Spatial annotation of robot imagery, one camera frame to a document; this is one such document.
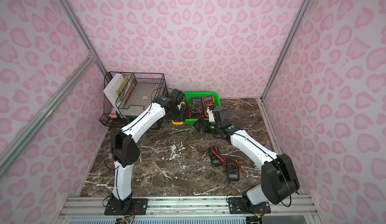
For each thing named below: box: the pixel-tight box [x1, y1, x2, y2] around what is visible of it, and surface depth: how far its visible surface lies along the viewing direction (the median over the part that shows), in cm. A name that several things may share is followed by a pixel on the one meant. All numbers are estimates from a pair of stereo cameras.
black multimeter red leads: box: [207, 145, 227, 167], surface depth 88 cm
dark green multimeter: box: [190, 97, 204, 120], surface depth 103 cm
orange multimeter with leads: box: [202, 94, 217, 119], surface depth 106 cm
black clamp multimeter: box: [226, 158, 240, 182], surface depth 83 cm
